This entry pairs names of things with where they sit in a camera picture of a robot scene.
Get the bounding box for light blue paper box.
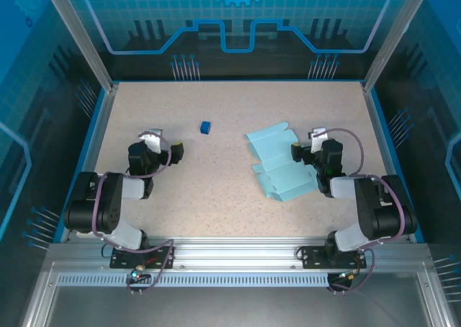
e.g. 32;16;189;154
246;122;320;202

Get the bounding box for connector with green light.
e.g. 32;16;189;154
337;268;362;283
129;264;152;283

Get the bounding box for grey metal base panel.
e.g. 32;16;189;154
21;261;451;327

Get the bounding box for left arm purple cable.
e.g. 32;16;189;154
91;130;177;297

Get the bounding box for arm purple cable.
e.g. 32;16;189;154
313;127;406;295
91;130;177;297

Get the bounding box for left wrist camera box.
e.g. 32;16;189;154
138;127;165;154

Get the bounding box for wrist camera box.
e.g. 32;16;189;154
306;127;331;153
138;127;165;154

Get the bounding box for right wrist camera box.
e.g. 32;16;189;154
306;127;331;153

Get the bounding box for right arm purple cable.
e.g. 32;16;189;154
313;127;406;295

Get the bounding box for aluminium side rail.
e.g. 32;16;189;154
59;84;120;243
361;84;428;243

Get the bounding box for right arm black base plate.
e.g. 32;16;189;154
299;246;367;270

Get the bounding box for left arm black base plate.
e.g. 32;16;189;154
109;246;176;270

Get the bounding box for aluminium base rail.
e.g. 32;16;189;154
46;237;429;270

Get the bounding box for aluminium frame post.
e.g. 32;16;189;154
362;0;424;93
40;0;120;93

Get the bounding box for slotted grey cable duct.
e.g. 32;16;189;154
57;273;331;288

